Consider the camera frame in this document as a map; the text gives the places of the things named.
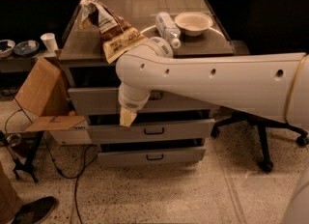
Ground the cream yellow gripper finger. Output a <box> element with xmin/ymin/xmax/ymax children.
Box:
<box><xmin>120</xmin><ymin>107</ymin><xmax>137</xmax><ymax>127</ymax></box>

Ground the grey top drawer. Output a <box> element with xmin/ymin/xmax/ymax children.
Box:
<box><xmin>68</xmin><ymin>87</ymin><xmax>219</xmax><ymax>116</ymax></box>

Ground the grey drawer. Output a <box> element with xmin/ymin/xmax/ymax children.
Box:
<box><xmin>98</xmin><ymin>146</ymin><xmax>206</xmax><ymax>167</ymax></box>
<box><xmin>88</xmin><ymin>119</ymin><xmax>214</xmax><ymax>145</ymax></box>
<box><xmin>68</xmin><ymin>87</ymin><xmax>219</xmax><ymax>116</ymax></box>

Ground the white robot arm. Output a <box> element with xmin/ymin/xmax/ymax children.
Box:
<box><xmin>116</xmin><ymin>38</ymin><xmax>309</xmax><ymax>129</ymax></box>

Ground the grey bottom drawer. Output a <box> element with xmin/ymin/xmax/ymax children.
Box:
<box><xmin>98</xmin><ymin>146</ymin><xmax>206</xmax><ymax>167</ymax></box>

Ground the grey drawer cabinet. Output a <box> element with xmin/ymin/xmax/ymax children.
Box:
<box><xmin>60</xmin><ymin>0</ymin><xmax>234</xmax><ymax>153</ymax></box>

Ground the grey middle drawer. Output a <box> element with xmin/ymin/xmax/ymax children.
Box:
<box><xmin>88</xmin><ymin>119</ymin><xmax>214</xmax><ymax>145</ymax></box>

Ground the brown crumpled chip bag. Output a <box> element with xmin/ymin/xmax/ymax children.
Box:
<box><xmin>79</xmin><ymin>0</ymin><xmax>148</xmax><ymax>64</ymax></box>

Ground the brown cardboard box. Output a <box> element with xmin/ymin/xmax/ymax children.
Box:
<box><xmin>14</xmin><ymin>57</ymin><xmax>85</xmax><ymax>131</ymax></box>

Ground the clear plastic water bottle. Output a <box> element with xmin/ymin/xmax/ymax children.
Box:
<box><xmin>155</xmin><ymin>12</ymin><xmax>181</xmax><ymax>49</ymax></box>

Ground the black metal stand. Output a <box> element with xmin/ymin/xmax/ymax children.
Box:
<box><xmin>0</xmin><ymin>131</ymin><xmax>43</xmax><ymax>182</ymax></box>

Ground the white paper cup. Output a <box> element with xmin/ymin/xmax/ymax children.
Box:
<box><xmin>41</xmin><ymin>33</ymin><xmax>58</xmax><ymax>53</ymax></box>

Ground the white paper bowl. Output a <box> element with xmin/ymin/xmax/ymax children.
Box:
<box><xmin>175</xmin><ymin>12</ymin><xmax>213</xmax><ymax>37</ymax></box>

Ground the dark blue bowl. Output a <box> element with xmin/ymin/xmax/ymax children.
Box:
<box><xmin>14</xmin><ymin>40</ymin><xmax>40</xmax><ymax>57</ymax></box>

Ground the black shoe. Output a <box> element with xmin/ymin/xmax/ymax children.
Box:
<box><xmin>12</xmin><ymin>196</ymin><xmax>57</xmax><ymax>224</ymax></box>

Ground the white blue bowl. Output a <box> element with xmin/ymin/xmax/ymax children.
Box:
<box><xmin>0</xmin><ymin>40</ymin><xmax>15</xmax><ymax>58</ymax></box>

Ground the brown trouser leg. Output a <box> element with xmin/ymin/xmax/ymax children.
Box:
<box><xmin>0</xmin><ymin>162</ymin><xmax>23</xmax><ymax>224</ymax></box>

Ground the black office chair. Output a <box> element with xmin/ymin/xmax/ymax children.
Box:
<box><xmin>209</xmin><ymin>0</ymin><xmax>309</xmax><ymax>172</ymax></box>

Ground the black floor cable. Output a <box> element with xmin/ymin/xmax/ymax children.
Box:
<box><xmin>42</xmin><ymin>134</ymin><xmax>98</xmax><ymax>224</ymax></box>

